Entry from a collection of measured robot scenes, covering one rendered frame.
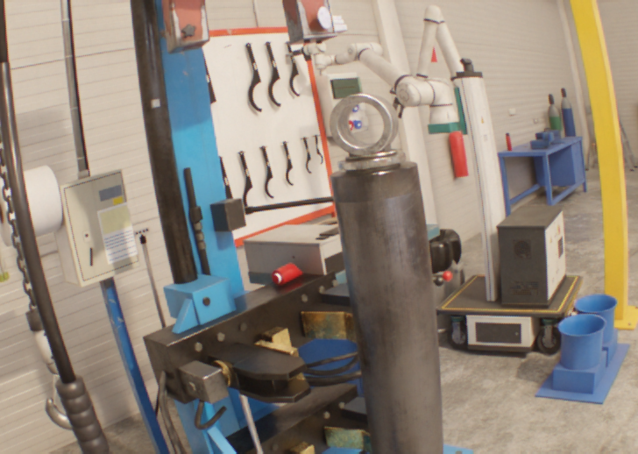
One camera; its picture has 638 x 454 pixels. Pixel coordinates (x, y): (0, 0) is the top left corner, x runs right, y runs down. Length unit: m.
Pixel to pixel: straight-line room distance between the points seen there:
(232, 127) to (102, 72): 1.12
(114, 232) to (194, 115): 0.58
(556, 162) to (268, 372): 7.19
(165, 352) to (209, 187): 0.61
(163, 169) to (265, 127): 2.52
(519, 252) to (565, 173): 4.99
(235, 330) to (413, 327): 0.61
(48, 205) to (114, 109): 1.61
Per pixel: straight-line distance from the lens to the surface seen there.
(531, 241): 3.39
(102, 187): 2.22
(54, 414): 0.92
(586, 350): 3.04
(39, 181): 2.11
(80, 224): 2.18
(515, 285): 3.51
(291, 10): 1.73
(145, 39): 1.84
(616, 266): 3.88
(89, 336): 3.53
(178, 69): 1.96
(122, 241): 2.26
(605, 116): 3.70
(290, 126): 4.43
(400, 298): 1.37
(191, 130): 1.95
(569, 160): 8.29
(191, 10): 1.58
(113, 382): 3.67
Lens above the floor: 1.62
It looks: 12 degrees down
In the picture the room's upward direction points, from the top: 10 degrees counter-clockwise
